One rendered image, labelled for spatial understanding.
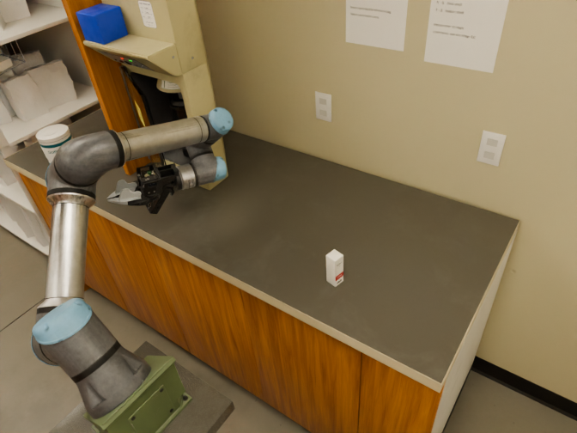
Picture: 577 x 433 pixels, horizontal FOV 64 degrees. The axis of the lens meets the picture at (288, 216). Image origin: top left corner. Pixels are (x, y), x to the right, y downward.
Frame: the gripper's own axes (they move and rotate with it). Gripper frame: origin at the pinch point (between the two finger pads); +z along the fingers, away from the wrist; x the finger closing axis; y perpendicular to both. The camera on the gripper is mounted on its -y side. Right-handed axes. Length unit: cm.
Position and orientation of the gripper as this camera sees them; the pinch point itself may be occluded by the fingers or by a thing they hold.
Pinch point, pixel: (112, 200)
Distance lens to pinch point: 143.4
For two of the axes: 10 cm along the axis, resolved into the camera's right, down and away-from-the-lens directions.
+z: -8.5, 2.8, -4.5
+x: 5.0, 7.1, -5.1
